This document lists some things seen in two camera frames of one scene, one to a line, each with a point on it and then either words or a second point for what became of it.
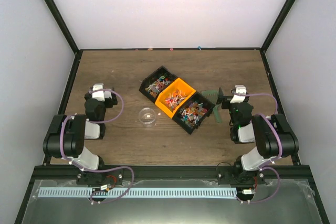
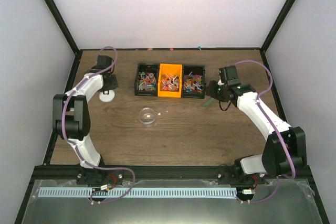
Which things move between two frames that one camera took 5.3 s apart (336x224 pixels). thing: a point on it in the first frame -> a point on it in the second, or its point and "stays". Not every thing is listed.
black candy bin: x=157 y=83 -> x=146 y=79
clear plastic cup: x=147 y=116 stays
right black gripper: x=221 y=97 -> x=210 y=92
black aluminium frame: x=52 y=172 stays
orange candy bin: x=174 y=97 -> x=169 y=82
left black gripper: x=114 y=100 -> x=114 y=84
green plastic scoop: x=211 y=95 -> x=207 y=103
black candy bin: x=190 y=116 -> x=193 y=81
